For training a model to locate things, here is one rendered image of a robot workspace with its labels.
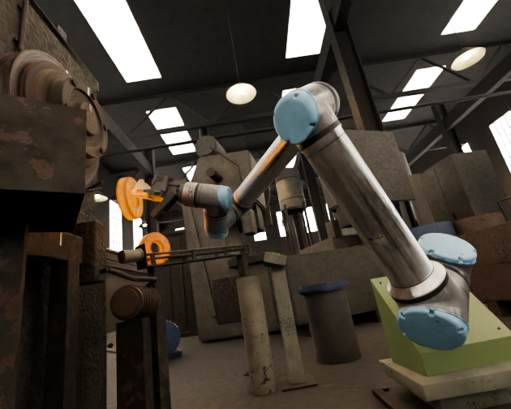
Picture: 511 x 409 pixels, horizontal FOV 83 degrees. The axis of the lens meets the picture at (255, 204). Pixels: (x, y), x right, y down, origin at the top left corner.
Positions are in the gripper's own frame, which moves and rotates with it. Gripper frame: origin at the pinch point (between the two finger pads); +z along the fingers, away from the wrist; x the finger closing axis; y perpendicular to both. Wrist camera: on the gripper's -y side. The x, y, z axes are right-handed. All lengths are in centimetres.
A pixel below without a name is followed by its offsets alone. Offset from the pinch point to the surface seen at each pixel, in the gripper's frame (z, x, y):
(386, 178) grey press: -199, -271, 147
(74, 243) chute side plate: 12.9, 3.3, -20.7
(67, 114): -22, 63, -9
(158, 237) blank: 1.0, -37.7, -8.7
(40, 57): 30, 24, 36
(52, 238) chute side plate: 12.7, 13.9, -21.1
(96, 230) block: 15.0, -10.3, -13.2
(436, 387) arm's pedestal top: -101, 8, -47
